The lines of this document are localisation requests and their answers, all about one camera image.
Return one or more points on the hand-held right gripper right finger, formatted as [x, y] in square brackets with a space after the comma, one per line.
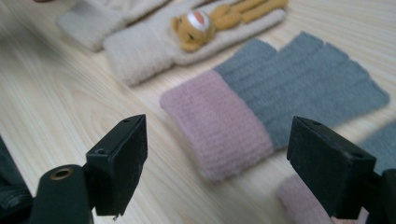
[327, 168]

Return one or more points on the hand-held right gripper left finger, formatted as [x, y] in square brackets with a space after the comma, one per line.
[118, 168]

